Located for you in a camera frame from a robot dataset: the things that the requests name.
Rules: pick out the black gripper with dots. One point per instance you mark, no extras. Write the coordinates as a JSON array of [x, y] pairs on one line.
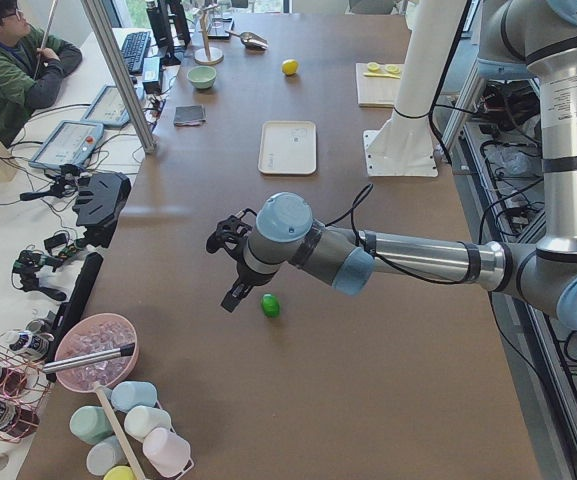
[[243, 276]]

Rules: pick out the green lime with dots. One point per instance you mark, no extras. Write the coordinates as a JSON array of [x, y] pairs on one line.
[[270, 305]]

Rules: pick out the yellow lemon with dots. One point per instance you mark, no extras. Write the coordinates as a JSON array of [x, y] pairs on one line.
[[290, 67]]

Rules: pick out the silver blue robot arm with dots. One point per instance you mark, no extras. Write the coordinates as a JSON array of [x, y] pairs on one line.
[[519, 39]]

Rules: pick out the cream rabbit tray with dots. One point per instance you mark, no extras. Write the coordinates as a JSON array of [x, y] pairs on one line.
[[288, 148]]

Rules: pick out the pink bowl with ice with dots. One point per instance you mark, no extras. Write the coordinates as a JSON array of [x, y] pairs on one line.
[[94, 334]]

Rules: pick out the light blue cup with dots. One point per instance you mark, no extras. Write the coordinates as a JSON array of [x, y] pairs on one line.
[[129, 394]]

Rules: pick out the white cup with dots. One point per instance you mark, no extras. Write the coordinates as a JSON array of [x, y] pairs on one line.
[[141, 420]]

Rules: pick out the black long bar device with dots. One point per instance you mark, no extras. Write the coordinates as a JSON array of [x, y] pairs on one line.
[[70, 312]]

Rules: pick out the pink cup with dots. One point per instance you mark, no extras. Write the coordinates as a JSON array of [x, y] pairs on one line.
[[169, 453]]

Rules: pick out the mint green cup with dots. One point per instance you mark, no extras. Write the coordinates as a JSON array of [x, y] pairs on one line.
[[90, 424]]

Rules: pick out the grey folded cloth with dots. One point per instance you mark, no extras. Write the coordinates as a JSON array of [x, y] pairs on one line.
[[190, 115]]

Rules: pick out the pale grey-blue cup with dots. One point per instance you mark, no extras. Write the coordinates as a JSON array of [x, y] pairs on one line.
[[104, 456]]

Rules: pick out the yellow cup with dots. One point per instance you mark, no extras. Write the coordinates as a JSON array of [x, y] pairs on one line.
[[122, 472]]

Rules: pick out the near teach pendant tablet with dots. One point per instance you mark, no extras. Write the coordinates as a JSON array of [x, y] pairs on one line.
[[70, 143]]

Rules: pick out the teach pendant tablet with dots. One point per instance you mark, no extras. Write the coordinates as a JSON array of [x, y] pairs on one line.
[[107, 109], [70, 143]]

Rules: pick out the light green bowl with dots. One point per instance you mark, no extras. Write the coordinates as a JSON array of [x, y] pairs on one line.
[[202, 77]]

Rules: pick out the far teach pendant tablet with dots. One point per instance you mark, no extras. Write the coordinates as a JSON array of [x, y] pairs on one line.
[[107, 109]]

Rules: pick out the wooden mug stand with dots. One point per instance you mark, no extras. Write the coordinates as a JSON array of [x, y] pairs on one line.
[[207, 55]]

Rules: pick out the wooden cutting board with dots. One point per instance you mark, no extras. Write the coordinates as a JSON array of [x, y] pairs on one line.
[[376, 92]]

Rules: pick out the metal scoop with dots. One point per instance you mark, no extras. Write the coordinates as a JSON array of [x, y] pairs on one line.
[[250, 40]]

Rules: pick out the black keyboard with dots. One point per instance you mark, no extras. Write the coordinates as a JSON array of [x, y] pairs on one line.
[[134, 50]]

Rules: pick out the lemon slice near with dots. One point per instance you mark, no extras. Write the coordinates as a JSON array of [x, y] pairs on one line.
[[373, 67]]

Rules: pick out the lemon slice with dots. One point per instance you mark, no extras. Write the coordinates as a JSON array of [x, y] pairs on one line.
[[392, 69], [373, 67]]

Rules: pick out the yellow plastic knife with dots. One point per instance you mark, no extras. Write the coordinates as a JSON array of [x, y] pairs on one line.
[[381, 75]]

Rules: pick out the lemon slice far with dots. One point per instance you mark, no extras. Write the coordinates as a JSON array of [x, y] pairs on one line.
[[392, 69]]

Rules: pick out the person in green jacket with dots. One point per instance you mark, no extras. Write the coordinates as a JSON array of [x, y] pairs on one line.
[[32, 69]]

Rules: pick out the black camera mount wrist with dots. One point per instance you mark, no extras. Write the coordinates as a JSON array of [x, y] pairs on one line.
[[231, 235]]

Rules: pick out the wooden spoon handle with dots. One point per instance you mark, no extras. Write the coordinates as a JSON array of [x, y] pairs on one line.
[[133, 462]]

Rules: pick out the black plastic bracket device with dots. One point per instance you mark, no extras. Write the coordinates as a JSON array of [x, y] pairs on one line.
[[101, 197]]

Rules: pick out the metal tongs handle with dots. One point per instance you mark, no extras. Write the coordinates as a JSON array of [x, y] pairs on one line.
[[91, 358]]

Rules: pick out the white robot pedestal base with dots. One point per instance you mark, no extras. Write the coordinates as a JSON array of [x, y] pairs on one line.
[[403, 146]]

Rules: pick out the copper wire bottle rack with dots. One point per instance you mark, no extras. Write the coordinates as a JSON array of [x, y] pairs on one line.
[[24, 390]]

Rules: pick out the aluminium frame post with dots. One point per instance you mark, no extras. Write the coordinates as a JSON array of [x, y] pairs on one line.
[[103, 31]]

